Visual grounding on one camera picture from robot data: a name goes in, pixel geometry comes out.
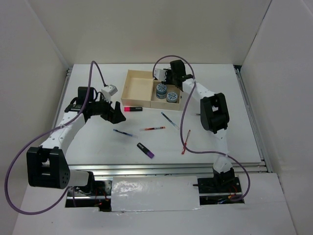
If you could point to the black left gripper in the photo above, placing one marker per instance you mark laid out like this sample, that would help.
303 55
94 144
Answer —
117 116

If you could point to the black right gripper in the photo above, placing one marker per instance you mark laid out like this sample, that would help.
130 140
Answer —
167 72

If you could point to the pink highlighter marker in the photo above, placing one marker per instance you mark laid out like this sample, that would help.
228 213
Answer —
133 109

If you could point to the blue gel pen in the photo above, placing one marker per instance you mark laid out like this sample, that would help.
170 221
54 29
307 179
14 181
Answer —
125 133

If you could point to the blue tape roll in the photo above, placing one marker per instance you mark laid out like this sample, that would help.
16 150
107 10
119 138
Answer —
172 97
161 91

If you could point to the purple highlighter marker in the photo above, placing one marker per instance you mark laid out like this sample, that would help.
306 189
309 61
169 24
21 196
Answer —
145 150

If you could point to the red-orange gel pen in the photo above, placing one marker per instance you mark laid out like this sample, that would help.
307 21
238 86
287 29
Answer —
152 128

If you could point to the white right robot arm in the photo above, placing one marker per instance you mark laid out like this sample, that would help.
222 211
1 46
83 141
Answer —
214 116

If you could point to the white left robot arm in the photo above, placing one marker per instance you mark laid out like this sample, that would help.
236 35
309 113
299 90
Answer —
46 165

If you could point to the cream compartment tray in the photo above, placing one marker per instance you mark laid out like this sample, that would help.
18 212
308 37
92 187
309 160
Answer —
140 89

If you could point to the blue pen clear cap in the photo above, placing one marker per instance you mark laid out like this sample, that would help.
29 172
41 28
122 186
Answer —
176 126

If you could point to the red ballpoint pen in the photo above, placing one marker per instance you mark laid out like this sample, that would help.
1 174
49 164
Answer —
185 142

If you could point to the white foil front panel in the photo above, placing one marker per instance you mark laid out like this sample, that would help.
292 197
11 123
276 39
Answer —
155 194

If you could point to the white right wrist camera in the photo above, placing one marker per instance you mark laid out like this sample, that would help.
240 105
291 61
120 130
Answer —
160 74

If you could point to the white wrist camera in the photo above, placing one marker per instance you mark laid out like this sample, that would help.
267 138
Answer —
160 74
108 91

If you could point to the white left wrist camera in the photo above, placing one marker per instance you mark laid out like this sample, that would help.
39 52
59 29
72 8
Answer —
108 91

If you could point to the aluminium front rail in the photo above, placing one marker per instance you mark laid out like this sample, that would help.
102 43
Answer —
107 171

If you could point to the aluminium rail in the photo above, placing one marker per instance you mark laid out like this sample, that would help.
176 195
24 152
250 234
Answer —
107 171
257 136
67 77

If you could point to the aluminium left rail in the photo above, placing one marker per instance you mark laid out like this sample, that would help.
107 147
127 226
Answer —
67 77

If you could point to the aluminium right rail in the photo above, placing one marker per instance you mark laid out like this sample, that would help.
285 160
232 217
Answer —
257 136

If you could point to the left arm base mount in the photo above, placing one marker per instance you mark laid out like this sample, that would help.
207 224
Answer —
96 194

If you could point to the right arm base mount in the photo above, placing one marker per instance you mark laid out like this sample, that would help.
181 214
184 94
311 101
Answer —
219 190

